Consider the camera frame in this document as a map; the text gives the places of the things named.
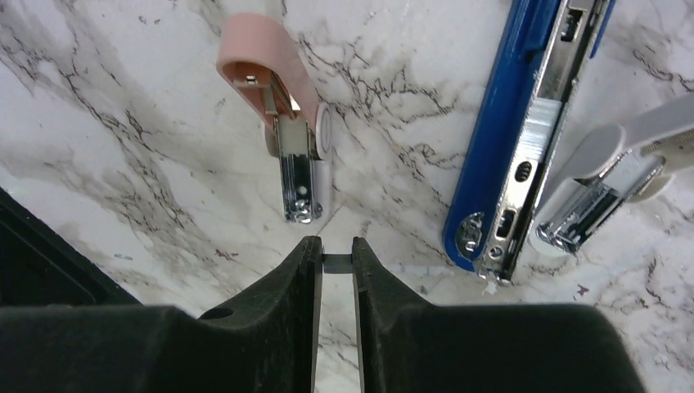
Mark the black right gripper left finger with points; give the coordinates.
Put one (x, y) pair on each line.
(261, 340)

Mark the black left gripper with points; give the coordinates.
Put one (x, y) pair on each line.
(39, 268)

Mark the blue stapler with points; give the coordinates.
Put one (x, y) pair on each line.
(540, 58)

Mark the grey staple strip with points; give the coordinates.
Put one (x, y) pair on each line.
(337, 263)

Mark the small pink stapler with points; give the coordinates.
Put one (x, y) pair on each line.
(259, 60)

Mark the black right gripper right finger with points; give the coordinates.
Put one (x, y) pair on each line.
(407, 344)

